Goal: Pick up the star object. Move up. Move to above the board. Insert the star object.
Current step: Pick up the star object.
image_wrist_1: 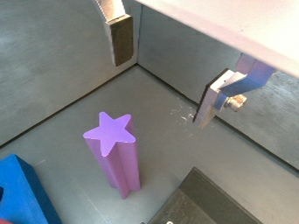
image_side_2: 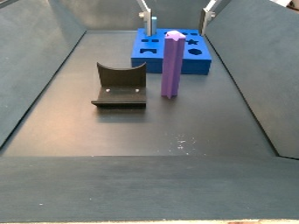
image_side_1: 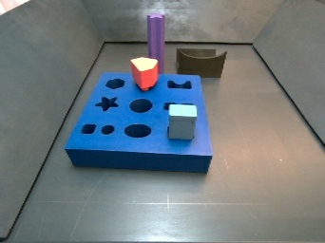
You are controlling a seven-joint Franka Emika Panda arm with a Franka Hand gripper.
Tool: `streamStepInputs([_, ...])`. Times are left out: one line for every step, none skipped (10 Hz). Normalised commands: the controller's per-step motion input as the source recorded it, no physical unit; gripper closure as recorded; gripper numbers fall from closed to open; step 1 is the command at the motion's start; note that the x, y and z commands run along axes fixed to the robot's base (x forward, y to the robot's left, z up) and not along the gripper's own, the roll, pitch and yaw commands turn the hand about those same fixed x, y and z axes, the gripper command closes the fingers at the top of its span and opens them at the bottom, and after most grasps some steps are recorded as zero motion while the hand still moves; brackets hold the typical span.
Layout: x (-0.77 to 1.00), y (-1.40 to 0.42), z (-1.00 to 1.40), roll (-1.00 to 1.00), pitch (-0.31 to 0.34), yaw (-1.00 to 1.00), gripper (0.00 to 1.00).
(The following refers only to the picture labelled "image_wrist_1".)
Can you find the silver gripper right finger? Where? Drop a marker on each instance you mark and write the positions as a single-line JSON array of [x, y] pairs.
[[223, 92]]

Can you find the red rounded prism block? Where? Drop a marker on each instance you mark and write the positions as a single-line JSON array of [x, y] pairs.
[[4, 222]]

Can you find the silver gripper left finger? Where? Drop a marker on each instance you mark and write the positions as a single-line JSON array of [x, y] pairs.
[[119, 27]]

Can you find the blue shape sorter board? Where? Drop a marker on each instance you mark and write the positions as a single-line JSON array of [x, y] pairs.
[[24, 201]]

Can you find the dark grey curved block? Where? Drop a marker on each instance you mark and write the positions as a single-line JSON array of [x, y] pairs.
[[199, 202]]

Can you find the purple star prism block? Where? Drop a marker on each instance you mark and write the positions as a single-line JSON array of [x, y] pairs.
[[112, 145]]

